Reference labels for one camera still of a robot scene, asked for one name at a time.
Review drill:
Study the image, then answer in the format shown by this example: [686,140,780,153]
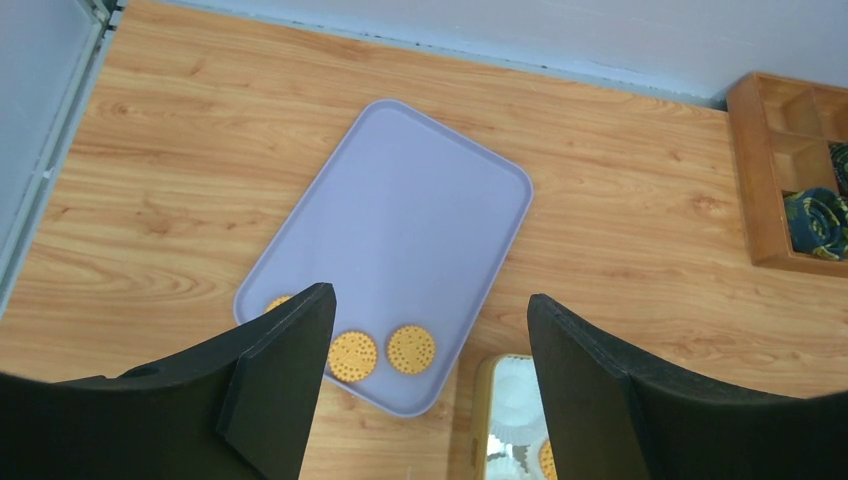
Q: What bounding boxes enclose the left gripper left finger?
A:
[1,283,337,479]

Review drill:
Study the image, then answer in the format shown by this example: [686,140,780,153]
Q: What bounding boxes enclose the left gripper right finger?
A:
[527,294,847,479]

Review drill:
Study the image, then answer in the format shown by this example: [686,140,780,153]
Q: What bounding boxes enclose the round yellow cookie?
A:
[537,439,558,480]
[327,331,378,383]
[265,295,291,313]
[386,325,436,375]

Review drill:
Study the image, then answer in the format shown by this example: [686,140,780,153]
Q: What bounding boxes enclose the gold square cookie tin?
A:
[468,354,558,479]

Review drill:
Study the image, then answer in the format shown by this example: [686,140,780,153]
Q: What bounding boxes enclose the lavender plastic tray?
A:
[233,99,533,417]

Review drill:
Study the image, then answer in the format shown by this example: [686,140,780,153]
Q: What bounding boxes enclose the white paper cup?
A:
[490,356,547,445]
[483,434,538,480]

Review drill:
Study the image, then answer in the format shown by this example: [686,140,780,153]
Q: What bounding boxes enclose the dark rolled sock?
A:
[828,142,848,197]
[783,187,847,261]

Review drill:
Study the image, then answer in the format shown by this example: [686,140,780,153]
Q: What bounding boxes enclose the wooden compartment organizer box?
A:
[726,72,847,277]

